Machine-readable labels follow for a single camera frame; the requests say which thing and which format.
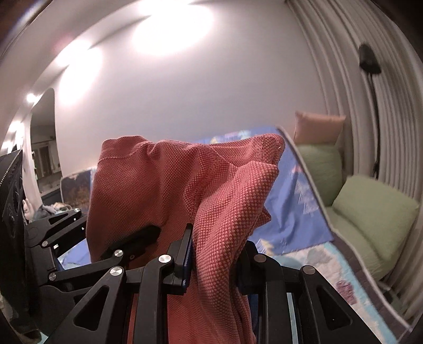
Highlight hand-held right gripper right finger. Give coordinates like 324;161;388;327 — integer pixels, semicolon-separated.
235;241;381;344

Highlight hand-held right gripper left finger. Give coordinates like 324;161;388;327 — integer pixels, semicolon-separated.
43;223;194;344

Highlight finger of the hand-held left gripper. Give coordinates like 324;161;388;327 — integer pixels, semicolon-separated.
25;208;88;249
49;225;163;292

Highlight coral red knit shirt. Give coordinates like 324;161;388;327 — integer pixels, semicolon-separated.
86;133;281;344

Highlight grey cloth pile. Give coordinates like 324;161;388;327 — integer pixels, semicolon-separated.
26;198;72;221

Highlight dark patterned cloth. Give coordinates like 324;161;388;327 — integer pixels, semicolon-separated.
60;168;97;212

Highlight teal printed blanket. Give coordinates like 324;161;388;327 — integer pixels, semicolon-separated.
56;241;410;344

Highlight blue printed bed sheet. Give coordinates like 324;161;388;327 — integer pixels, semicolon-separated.
185;125;334;257

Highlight green seat cushion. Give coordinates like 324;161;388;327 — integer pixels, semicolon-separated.
325;205;392;280

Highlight small green pillow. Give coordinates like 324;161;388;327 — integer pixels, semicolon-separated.
296;143;343;206

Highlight large green pillow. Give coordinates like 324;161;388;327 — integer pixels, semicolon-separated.
331;175;420;249

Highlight pink pillow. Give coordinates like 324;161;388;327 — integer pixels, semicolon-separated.
293;111;346;145

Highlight black floor lamp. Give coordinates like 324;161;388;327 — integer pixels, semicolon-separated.
358;43;381;180

